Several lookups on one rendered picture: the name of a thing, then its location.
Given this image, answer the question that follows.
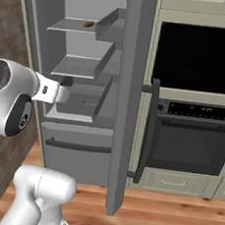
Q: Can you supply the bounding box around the grey fridge shelf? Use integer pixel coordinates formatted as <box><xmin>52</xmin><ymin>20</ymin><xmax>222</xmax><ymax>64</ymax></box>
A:
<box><xmin>49</xmin><ymin>52</ymin><xmax>99</xmax><ymax>81</ymax></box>
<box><xmin>46</xmin><ymin>14</ymin><xmax>99</xmax><ymax>36</ymax></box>

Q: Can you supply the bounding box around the grey fridge door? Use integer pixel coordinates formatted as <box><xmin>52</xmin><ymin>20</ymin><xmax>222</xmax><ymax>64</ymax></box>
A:
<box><xmin>102</xmin><ymin>0</ymin><xmax>159</xmax><ymax>219</ymax></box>

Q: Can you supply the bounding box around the grey fridge door rack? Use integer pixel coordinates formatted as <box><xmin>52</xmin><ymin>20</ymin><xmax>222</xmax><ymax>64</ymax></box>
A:
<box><xmin>91</xmin><ymin>72</ymin><xmax>121</xmax><ymax>120</ymax></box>
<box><xmin>94</xmin><ymin>5</ymin><xmax>129</xmax><ymax>44</ymax></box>
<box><xmin>92</xmin><ymin>39</ymin><xmax>125</xmax><ymax>84</ymax></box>

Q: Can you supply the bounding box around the dark freezer drawer handle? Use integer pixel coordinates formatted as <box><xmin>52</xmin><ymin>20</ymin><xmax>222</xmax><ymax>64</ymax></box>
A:
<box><xmin>44</xmin><ymin>137</ymin><xmax>113</xmax><ymax>156</ymax></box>

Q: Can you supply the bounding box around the grey fridge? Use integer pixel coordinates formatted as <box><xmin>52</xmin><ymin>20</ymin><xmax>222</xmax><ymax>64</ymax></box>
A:
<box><xmin>0</xmin><ymin>0</ymin><xmax>131</xmax><ymax>188</ymax></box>

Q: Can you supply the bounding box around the cream cupboard unit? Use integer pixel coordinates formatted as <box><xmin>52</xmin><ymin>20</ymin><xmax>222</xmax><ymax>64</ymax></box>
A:
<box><xmin>126</xmin><ymin>0</ymin><xmax>225</xmax><ymax>201</ymax></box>

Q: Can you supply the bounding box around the black built-in microwave oven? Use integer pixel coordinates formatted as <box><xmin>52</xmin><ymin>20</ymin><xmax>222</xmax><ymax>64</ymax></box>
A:
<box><xmin>150</xmin><ymin>19</ymin><xmax>225</xmax><ymax>96</ymax></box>

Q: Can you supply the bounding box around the grey freezer drawer front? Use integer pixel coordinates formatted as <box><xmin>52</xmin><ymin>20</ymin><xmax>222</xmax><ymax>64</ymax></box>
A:
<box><xmin>33</xmin><ymin>120</ymin><xmax>116</xmax><ymax>188</ymax></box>

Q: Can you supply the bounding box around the dark fridge door handle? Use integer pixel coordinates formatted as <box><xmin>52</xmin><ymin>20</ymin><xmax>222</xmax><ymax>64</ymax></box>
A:
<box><xmin>126</xmin><ymin>76</ymin><xmax>163</xmax><ymax>186</ymax></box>

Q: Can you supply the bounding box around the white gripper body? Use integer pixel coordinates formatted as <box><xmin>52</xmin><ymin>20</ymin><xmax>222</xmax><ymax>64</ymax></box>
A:
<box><xmin>53</xmin><ymin>82</ymin><xmax>72</xmax><ymax>106</ymax></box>

